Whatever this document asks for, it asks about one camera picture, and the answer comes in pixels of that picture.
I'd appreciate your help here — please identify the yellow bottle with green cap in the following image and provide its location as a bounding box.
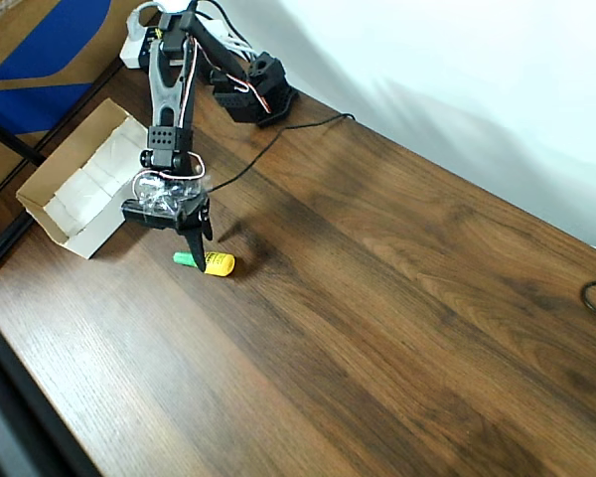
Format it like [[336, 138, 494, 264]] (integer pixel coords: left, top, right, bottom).
[[172, 250, 236, 278]]

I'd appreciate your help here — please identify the white cardboard box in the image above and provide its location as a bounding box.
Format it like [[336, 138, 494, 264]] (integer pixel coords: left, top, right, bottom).
[[15, 97, 161, 260]]

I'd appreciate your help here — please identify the large brown blue cardboard box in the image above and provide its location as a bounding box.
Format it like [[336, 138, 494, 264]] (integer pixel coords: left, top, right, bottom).
[[0, 0, 153, 210]]

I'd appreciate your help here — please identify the white foam padding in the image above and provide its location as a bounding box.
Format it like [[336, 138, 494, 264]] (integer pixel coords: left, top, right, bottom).
[[44, 121, 150, 238]]

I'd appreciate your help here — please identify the white power strip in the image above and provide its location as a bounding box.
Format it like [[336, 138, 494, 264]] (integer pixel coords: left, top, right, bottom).
[[118, 19, 153, 71]]

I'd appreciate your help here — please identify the black power adapter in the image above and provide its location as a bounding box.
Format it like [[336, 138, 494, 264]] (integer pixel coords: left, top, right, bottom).
[[138, 24, 164, 71]]

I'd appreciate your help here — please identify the black metal pole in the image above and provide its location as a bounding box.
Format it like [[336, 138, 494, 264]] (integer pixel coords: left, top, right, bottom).
[[0, 111, 47, 164]]

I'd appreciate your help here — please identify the plastic-wrapped camera on gripper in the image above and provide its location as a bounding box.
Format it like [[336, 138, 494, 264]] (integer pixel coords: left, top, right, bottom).
[[120, 171, 211, 232]]

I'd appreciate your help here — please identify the black camera cable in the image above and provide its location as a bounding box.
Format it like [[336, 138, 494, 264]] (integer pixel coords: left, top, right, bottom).
[[206, 112, 357, 195]]

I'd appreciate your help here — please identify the black metal rail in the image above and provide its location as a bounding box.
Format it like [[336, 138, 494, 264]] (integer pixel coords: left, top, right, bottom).
[[0, 62, 125, 285]]

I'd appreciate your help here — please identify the white power cable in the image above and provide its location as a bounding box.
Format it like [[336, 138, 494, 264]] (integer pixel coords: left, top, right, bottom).
[[125, 1, 257, 61]]

